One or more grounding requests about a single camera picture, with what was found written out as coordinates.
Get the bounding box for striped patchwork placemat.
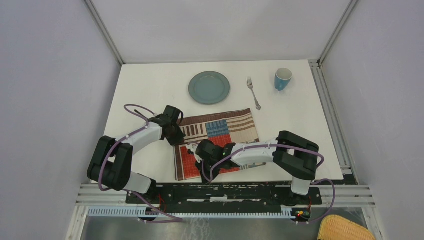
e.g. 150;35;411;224
174;108;260;181

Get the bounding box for teal ceramic plate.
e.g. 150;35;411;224
188;71;231;105

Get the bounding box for blue ceramic mug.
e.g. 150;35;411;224
274;68;293;92

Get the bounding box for black spoon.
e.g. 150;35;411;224
134;109;149;123

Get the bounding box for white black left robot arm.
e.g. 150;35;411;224
87;104;186;204

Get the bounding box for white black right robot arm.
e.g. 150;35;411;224
186;131;325;204

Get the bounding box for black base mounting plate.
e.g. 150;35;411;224
143;182;323;214

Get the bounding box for ornate silver fork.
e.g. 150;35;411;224
246;76;262;111

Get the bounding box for yellow woven basket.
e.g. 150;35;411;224
317;214;376;240

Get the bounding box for white slotted cable duct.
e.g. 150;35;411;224
87;206;296;220

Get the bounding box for aluminium frame rails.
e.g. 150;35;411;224
66;60;384;240

